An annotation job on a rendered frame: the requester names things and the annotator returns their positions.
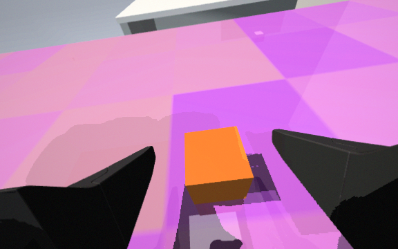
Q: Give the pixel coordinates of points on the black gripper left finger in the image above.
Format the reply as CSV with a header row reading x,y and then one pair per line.
x,y
97,212

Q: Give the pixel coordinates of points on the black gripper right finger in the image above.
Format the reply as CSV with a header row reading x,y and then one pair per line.
x,y
354,183

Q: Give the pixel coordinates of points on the orange block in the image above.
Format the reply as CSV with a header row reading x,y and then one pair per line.
x,y
216,165

